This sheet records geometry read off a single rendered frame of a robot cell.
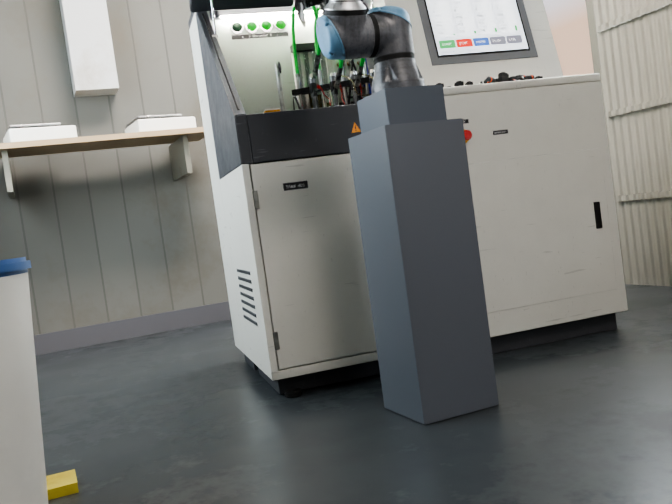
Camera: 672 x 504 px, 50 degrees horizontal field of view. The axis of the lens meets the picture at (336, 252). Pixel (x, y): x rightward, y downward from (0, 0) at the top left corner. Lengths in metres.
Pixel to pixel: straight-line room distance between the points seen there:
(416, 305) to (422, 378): 0.19
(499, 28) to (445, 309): 1.48
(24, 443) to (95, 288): 3.02
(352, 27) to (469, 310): 0.82
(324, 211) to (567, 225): 0.94
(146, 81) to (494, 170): 2.77
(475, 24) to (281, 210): 1.18
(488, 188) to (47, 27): 3.10
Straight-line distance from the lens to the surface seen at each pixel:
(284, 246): 2.41
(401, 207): 1.91
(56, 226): 4.70
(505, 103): 2.75
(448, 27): 3.04
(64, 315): 4.71
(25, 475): 1.77
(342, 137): 2.49
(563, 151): 2.85
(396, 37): 2.06
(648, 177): 4.03
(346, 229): 2.47
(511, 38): 3.13
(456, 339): 2.01
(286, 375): 2.46
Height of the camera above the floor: 0.59
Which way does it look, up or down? 3 degrees down
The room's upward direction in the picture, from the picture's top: 8 degrees counter-clockwise
